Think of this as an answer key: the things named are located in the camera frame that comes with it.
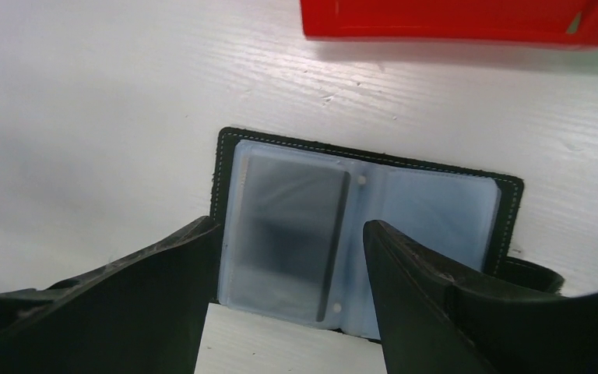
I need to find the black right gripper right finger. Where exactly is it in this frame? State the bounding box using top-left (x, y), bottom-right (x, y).
top-left (363, 221), bottom-right (598, 373)

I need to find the black leather card holder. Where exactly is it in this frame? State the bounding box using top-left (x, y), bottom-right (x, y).
top-left (209, 126), bottom-right (565, 344)

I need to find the left red plastic bin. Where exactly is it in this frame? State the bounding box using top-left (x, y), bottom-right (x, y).
top-left (300, 0), bottom-right (598, 49)

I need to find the black credit card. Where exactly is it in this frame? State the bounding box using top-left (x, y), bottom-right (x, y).
top-left (226, 155), bottom-right (350, 323)

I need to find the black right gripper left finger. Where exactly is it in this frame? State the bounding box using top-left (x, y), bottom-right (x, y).
top-left (0, 217), bottom-right (223, 373)

